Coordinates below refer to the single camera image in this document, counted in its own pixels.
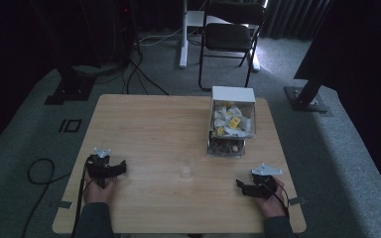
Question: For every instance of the black folding chair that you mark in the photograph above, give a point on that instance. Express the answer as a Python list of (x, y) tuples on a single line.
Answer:
[(229, 36)]

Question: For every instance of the dark curtain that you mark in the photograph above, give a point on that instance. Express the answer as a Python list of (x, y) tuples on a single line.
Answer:
[(294, 18)]

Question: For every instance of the grey tape piece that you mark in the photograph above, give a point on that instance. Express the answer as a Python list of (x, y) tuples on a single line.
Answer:
[(297, 201), (65, 204)]

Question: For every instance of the person's right hand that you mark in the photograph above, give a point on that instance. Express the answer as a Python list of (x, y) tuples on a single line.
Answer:
[(273, 203)]

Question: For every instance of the black stand with base plate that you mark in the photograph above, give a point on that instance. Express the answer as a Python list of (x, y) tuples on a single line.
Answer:
[(72, 84)]

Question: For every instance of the black slanted stand with base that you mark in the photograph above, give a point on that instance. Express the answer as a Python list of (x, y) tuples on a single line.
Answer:
[(307, 92)]

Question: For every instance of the clear glass cup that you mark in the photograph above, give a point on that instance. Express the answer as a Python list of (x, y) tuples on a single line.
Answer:
[(186, 167)]

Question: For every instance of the pile of tea bags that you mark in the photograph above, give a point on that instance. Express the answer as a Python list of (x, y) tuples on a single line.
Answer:
[(232, 122)]

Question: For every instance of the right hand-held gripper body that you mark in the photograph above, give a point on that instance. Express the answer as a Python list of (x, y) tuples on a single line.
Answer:
[(264, 185)]

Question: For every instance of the person's left hand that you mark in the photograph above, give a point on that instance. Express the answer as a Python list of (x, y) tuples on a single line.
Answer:
[(97, 193)]

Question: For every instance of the white clear tea bag dispenser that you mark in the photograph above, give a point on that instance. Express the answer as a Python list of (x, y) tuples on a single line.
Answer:
[(233, 112)]

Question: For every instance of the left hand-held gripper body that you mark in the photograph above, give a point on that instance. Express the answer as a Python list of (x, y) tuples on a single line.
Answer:
[(100, 168)]

